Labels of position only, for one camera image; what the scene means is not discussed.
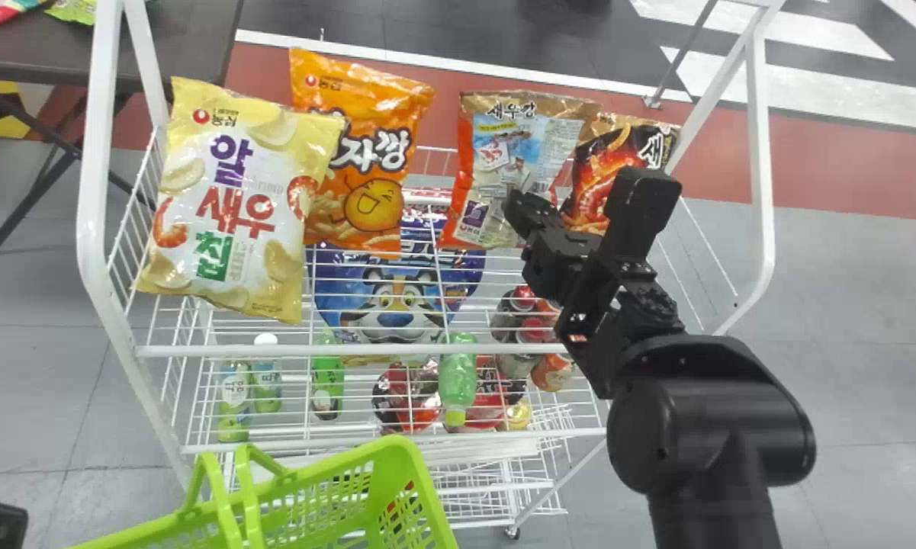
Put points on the blue cereal bag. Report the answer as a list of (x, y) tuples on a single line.
[(396, 293)]

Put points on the green snack packet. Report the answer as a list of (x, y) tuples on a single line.
[(72, 9)]

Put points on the orange snack packet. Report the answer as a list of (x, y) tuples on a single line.
[(366, 114)]

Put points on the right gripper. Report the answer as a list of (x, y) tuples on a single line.
[(560, 263)]

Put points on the yellow can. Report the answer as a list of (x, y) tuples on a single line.
[(518, 415)]

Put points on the yellow snack packet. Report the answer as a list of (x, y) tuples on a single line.
[(236, 198)]

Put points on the green basket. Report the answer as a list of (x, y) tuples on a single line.
[(335, 496)]

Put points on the green bottle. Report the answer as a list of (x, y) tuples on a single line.
[(266, 381), (233, 396), (458, 377), (327, 381)]

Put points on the dark side table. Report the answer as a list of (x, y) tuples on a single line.
[(122, 38)]

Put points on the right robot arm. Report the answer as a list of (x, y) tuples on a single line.
[(709, 435)]

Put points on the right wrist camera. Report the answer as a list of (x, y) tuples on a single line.
[(642, 210)]

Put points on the red noodle cup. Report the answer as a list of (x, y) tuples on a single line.
[(408, 400), (492, 404)]

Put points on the brown snack packet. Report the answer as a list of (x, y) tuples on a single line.
[(503, 152)]

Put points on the red can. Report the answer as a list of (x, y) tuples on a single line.
[(535, 330), (522, 297)]

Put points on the red black snack packet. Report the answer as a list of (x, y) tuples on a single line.
[(602, 164)]

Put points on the orange can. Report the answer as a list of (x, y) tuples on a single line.
[(552, 372)]

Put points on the pink snack packet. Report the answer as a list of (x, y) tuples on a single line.
[(0, 11)]

